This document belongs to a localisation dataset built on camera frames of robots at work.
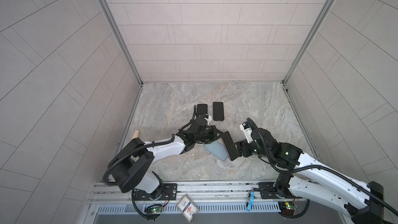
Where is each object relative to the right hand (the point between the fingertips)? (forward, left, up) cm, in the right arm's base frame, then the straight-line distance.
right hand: (235, 146), depth 73 cm
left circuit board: (-21, +38, -9) cm, 44 cm away
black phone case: (+32, +15, -12) cm, 37 cm away
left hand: (+8, +3, -1) cm, 8 cm away
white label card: (-21, +24, -10) cm, 33 cm away
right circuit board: (-24, -21, -14) cm, 34 cm away
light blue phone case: (+5, +7, -13) cm, 15 cm away
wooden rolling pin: (+14, +53, -8) cm, 56 cm away
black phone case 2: (+30, +4, -13) cm, 33 cm away
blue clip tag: (-19, -5, -9) cm, 22 cm away
